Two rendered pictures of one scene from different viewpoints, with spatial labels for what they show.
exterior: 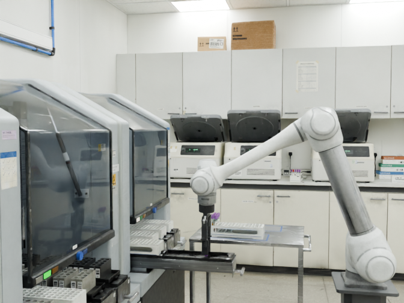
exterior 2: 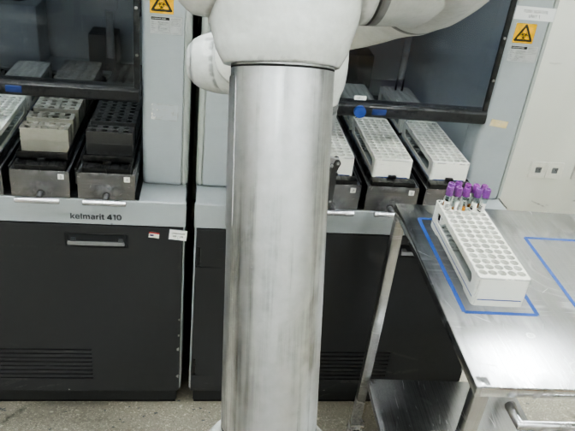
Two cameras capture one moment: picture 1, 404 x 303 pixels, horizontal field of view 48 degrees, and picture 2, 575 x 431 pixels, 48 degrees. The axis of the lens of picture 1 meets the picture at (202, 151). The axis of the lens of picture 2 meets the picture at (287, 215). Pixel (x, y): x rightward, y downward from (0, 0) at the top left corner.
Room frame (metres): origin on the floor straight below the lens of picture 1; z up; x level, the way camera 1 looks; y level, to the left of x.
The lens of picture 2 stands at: (1.70, -1.11, 1.50)
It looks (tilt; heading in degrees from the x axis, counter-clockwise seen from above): 29 degrees down; 70
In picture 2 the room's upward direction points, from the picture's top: 7 degrees clockwise
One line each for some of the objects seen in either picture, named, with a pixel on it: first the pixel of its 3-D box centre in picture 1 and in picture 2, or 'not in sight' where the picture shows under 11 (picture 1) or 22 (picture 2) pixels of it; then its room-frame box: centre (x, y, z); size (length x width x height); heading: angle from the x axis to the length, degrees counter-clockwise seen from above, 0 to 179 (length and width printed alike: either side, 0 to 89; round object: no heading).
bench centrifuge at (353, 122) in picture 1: (340, 144); not in sight; (4.49, -1.37, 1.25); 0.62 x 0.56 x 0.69; 169
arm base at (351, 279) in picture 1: (362, 274); not in sight; (2.08, -0.75, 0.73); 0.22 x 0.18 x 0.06; 169
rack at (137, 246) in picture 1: (131, 247); not in sight; (2.17, 0.34, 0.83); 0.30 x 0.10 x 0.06; 79
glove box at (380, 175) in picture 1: (389, 174); not in sight; (4.55, -1.89, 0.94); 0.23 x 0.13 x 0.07; 84
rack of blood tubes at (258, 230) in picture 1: (236, 230); (475, 249); (2.45, -0.19, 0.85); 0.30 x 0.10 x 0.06; 77
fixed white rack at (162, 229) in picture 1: (138, 232); (379, 147); (2.48, 0.35, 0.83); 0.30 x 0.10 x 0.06; 79
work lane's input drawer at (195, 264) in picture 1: (167, 260); not in sight; (2.13, 0.16, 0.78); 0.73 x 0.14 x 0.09; 79
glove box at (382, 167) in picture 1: (391, 167); not in sight; (4.54, -1.90, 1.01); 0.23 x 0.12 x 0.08; 78
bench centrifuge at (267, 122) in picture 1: (254, 143); not in sight; (4.65, -0.54, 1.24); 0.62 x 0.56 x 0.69; 170
